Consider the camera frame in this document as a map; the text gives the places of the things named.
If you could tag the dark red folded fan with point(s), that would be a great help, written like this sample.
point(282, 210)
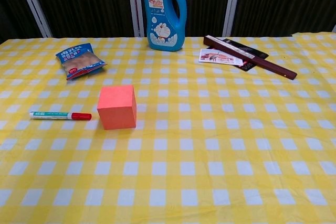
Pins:
point(262, 62)

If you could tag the black pleated curtain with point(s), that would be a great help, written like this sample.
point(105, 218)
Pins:
point(86, 3)

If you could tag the red cap white marker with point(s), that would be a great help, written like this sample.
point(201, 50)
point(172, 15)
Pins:
point(52, 115)

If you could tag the blue detergent bottle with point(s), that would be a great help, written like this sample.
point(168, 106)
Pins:
point(160, 11)

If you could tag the blue snack bag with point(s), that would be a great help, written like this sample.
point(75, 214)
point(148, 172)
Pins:
point(78, 61)

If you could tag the white picture postcard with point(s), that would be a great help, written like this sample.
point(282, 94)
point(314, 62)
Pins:
point(210, 57)

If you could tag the black card sleeve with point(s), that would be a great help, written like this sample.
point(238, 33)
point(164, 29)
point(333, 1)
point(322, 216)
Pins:
point(256, 52)

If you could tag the pink cube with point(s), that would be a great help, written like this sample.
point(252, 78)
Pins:
point(116, 108)

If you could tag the yellow checked tablecloth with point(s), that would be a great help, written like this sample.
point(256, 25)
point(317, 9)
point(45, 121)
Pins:
point(183, 155)

